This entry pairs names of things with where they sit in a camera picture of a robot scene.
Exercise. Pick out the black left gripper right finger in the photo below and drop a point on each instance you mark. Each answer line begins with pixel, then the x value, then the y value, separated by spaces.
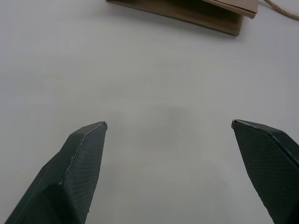
pixel 268 168

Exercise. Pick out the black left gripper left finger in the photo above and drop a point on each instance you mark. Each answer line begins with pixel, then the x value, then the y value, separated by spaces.
pixel 70 177

